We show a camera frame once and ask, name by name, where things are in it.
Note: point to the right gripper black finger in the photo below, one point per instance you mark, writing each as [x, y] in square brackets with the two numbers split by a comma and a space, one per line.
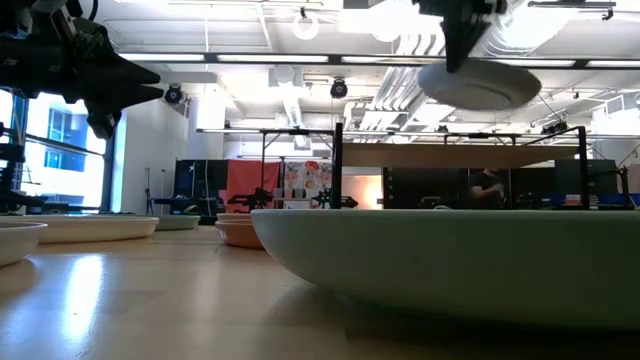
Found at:
[460, 37]

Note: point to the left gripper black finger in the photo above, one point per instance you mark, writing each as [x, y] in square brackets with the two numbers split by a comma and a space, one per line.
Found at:
[130, 98]
[127, 75]

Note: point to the off-white round plate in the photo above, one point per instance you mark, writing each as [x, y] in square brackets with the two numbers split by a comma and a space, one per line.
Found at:
[492, 90]
[100, 229]

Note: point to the light grey round plate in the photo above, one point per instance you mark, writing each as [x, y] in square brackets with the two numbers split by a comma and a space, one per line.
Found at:
[177, 223]

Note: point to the pink round plate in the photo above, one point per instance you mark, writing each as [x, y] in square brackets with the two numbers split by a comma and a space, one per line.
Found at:
[232, 217]
[240, 235]

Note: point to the beige round plate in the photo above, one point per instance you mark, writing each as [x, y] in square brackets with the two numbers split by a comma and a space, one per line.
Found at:
[17, 242]

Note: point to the dark grey round plate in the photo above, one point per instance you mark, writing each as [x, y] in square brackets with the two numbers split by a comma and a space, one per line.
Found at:
[450, 260]

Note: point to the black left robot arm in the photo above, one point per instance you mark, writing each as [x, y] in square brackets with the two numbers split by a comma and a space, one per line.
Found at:
[9, 170]

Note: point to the background black robot arm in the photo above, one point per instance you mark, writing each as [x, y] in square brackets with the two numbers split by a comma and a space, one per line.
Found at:
[252, 199]
[325, 199]

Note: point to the black ceiling spotlight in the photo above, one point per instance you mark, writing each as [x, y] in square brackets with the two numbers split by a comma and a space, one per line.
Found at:
[173, 94]
[339, 88]

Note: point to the black partition panel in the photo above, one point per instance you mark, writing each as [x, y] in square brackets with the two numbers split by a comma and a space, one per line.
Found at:
[197, 180]

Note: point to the black ceiling track fixture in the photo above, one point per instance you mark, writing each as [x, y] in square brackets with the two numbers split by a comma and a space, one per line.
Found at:
[570, 4]

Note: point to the orange fabric panel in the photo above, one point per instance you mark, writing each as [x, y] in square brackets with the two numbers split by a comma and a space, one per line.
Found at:
[250, 180]

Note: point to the linear ceiling light strip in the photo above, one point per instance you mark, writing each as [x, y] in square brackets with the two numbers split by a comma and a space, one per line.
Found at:
[272, 58]

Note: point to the black perforated panel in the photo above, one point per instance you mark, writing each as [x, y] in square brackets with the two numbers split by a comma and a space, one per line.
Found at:
[425, 187]

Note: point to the person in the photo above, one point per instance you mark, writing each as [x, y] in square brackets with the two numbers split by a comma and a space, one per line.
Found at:
[486, 192]

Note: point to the floral print panel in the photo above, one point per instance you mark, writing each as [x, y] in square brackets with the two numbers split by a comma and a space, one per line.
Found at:
[307, 177]

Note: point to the blue storage bin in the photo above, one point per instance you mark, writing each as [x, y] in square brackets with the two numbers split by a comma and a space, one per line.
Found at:
[615, 199]

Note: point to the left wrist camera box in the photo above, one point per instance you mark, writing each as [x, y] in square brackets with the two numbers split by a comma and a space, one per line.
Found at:
[55, 10]

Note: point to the white ceiling duct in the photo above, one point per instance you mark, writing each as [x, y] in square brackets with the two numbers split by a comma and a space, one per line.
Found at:
[400, 90]

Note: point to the background black frame stand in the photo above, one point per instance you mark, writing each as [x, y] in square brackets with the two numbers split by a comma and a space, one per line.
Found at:
[263, 150]

